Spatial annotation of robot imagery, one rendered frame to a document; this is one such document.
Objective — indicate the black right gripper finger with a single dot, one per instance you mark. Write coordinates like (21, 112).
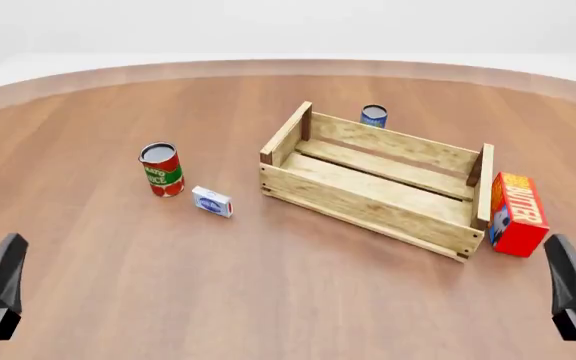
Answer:
(570, 273)

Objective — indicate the red butter box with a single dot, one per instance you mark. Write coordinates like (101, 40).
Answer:
(518, 215)

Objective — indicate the wooden slat tray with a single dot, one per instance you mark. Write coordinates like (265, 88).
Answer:
(375, 180)

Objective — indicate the red tomato sauce tin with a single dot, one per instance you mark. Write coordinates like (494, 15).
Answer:
(162, 170)

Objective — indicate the small white blue box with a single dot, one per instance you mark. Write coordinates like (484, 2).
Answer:
(212, 202)

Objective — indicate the blue tin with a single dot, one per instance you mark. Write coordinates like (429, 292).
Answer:
(373, 117)

